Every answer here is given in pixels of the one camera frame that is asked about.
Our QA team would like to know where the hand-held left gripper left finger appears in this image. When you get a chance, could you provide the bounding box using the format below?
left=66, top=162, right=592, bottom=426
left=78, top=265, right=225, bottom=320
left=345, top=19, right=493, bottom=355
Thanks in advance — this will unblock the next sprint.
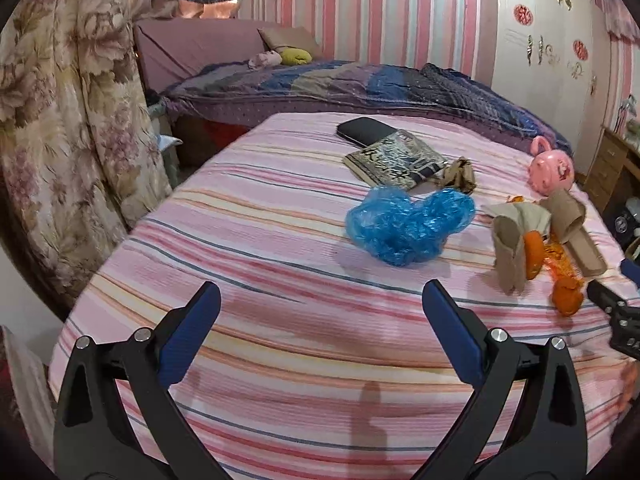
left=52, top=281, right=236, bottom=480

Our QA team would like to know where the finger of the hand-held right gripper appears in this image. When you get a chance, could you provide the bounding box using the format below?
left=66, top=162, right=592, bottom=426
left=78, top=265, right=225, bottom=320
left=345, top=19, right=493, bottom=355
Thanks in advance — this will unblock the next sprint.
left=619, top=258, right=640, bottom=292
left=586, top=280, right=640, bottom=362

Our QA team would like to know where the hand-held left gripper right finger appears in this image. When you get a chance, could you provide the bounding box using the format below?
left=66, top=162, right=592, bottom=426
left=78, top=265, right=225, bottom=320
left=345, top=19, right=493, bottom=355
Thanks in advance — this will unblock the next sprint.
left=421, top=280, right=588, bottom=480

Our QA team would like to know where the orange snack wrapper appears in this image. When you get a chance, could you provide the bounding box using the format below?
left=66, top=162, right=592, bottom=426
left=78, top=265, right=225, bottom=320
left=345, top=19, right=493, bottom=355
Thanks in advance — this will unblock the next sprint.
left=524, top=230, right=586, bottom=317

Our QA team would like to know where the blue plastic bag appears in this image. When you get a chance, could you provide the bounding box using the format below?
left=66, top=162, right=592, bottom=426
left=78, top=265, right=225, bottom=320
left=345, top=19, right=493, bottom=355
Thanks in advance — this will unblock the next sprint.
left=346, top=186, right=477, bottom=267

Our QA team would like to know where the person's right hand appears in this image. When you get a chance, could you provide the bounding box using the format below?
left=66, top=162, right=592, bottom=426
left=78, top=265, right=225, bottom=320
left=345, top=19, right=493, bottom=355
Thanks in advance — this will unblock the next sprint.
left=619, top=361, right=640, bottom=411

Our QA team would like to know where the black box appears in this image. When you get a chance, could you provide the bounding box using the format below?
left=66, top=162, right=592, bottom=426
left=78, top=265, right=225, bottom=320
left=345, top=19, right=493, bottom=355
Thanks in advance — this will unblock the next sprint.
left=602, top=197, right=640, bottom=248

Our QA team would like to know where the tan phone case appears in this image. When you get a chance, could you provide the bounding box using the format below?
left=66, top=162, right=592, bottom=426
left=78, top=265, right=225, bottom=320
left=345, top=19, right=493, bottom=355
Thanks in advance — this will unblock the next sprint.
left=539, top=194, right=608, bottom=277

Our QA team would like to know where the pink striped bed sheet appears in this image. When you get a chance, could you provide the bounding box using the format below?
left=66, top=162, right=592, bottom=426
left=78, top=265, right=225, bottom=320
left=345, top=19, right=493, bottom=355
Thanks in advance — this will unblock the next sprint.
left=47, top=110, right=640, bottom=480

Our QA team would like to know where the wooden drawer cabinet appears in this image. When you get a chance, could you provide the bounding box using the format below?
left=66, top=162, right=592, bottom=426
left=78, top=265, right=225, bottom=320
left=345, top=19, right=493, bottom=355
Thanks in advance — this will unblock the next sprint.
left=582, top=127, right=640, bottom=216

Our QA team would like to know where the pink mug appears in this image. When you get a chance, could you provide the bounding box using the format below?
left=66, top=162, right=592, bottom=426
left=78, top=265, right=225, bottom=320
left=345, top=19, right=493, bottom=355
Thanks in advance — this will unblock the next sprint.
left=527, top=135, right=576, bottom=196

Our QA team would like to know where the crumpled brown paper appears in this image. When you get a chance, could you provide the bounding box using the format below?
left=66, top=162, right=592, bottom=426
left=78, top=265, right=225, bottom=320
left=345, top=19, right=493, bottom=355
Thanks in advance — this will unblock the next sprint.
left=437, top=157, right=477, bottom=196

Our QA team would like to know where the newspaper-print pouch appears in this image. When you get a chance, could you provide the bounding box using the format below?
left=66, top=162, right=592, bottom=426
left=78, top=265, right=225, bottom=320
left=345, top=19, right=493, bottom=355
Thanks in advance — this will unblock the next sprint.
left=343, top=130, right=448, bottom=192

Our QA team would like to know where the white wardrobe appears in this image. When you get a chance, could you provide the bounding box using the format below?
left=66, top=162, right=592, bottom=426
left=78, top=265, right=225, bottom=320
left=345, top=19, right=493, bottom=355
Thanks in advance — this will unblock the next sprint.
left=492, top=0, right=626, bottom=181

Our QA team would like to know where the black case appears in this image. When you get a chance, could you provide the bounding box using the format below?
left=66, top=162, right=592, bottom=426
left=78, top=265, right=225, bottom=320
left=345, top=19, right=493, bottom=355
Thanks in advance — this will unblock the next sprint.
left=336, top=117, right=401, bottom=148

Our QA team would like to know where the floral curtain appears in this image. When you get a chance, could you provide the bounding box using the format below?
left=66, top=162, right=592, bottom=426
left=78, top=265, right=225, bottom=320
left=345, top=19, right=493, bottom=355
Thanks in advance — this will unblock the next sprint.
left=0, top=0, right=173, bottom=306

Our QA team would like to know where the pink plush toy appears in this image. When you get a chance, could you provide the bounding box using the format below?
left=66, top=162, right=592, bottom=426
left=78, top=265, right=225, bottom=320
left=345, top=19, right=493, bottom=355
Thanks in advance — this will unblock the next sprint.
left=248, top=51, right=282, bottom=70

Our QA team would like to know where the purple covered sofa back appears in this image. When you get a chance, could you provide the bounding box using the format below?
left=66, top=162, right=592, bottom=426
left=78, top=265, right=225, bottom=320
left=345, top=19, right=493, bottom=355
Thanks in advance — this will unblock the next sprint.
left=134, top=17, right=323, bottom=93

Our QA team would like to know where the yellow-green cloth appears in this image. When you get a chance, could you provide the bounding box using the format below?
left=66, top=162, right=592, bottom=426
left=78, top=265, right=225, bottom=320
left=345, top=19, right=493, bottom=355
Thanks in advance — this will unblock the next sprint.
left=280, top=47, right=312, bottom=67

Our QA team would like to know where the brown pillow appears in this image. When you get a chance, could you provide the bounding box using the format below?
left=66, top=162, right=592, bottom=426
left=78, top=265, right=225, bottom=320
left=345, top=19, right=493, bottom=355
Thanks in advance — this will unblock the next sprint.
left=258, top=26, right=323, bottom=58

